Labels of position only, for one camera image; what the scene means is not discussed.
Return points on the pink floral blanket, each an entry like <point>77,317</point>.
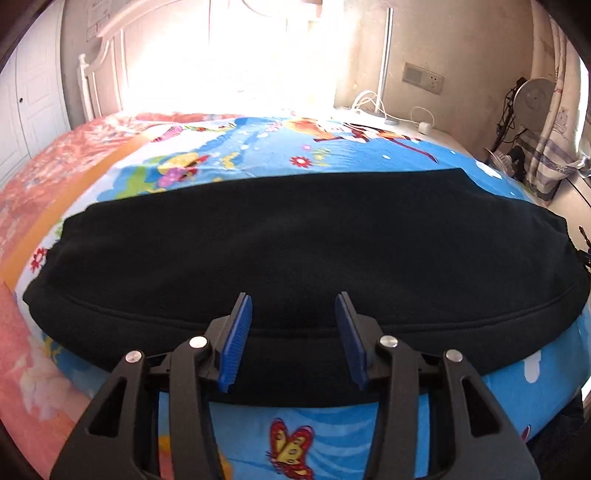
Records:
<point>27,184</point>

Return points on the striped patterned cloth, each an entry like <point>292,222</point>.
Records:
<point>554,138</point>

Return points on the white charger plug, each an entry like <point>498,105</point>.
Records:
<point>425,127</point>

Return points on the white cabinet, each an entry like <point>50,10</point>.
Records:
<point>575,196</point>

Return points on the grey electric fan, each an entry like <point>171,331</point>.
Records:
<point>535,104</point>

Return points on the white headboard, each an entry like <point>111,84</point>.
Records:
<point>106,60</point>

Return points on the wall socket plate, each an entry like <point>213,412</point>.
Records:
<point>422,79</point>

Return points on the blue cartoon printed bedsheet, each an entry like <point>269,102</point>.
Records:
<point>277,138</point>

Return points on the silver lamp head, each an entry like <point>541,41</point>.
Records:
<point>501,159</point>

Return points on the black pants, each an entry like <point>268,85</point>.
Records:
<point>295,240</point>

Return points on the white vertical pole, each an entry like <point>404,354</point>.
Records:
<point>385,55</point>

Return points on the white nightstand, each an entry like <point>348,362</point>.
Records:
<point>452,143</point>

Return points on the white wardrobe door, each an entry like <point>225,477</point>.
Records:
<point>32,92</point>

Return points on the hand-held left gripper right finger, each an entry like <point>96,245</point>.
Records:
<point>353,341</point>

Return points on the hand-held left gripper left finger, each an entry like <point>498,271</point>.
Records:
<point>235,341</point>

